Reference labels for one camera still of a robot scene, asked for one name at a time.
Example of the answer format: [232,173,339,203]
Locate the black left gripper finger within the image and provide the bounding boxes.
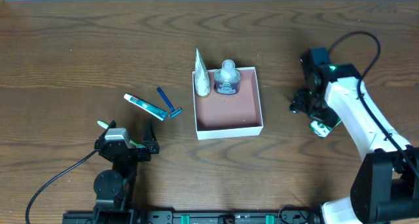
[142,119,157,145]
[103,121,116,136]

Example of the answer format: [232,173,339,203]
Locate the green white soap box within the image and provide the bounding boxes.
[309,120,341,138]

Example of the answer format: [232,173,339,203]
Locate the white shampoo tube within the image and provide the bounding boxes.
[194,48,211,97]

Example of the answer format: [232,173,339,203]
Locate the clear bottle white cap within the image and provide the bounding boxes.
[214,60,241,95]

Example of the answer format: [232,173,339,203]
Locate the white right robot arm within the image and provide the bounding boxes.
[290,61,418,223]

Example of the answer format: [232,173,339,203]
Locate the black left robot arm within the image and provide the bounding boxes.
[94,121,160,212]

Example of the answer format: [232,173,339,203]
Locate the green white toothbrush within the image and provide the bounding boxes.
[97,121,145,148]

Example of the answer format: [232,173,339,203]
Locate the white green toothpaste tube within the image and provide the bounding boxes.
[124,94,168,121]

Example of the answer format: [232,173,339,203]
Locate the blue disposable razor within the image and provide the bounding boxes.
[156,87,183,119]

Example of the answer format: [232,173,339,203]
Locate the white box pink interior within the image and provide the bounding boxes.
[192,67,264,140]

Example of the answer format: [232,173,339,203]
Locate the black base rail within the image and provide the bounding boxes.
[62,208,323,224]

